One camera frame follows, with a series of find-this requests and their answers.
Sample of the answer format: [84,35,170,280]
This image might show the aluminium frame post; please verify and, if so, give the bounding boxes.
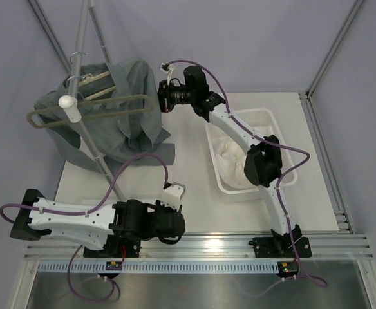
[26,0,71,73]
[305,0,366,99]

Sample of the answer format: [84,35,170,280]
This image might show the grey clothes rack stand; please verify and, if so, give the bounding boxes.
[58,0,127,200]

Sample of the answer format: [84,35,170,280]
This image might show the white plastic basket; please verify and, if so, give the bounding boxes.
[205,106,293,203]

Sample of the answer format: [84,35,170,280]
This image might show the grey-green shirt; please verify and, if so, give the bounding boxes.
[35,57,176,171]

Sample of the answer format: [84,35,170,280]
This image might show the aluminium mounting rail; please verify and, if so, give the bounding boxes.
[24,233,373,260]

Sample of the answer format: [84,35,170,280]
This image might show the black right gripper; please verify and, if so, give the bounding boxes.
[146,79,196,113]

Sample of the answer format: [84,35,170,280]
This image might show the aluminium frame post right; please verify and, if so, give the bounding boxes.
[305,0,366,99]

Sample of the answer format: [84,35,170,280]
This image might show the white shirt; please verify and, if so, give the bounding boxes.
[214,135,283,190]

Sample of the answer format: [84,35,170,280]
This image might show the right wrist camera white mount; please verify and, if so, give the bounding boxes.
[160,62,175,85]

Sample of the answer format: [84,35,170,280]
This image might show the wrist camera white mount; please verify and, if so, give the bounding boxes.
[160,62,175,85]
[160,182,186,209]

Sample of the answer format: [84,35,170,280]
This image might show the white slotted cable duct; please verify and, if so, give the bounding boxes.
[37,259,279,274]

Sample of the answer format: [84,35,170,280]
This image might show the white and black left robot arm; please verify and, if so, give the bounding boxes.
[10,189,185,257]

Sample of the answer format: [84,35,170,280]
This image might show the beige clothes hanger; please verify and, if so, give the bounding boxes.
[66,71,115,100]

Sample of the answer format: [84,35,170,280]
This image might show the aluminium frame post left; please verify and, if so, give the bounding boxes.
[26,0,71,73]

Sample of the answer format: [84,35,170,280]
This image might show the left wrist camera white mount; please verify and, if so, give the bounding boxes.
[160,182,186,209]

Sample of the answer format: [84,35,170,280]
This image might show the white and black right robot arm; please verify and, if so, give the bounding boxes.
[158,61,302,256]

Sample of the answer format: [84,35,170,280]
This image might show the grey clothes hanger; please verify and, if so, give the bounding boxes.
[25,75,156,129]

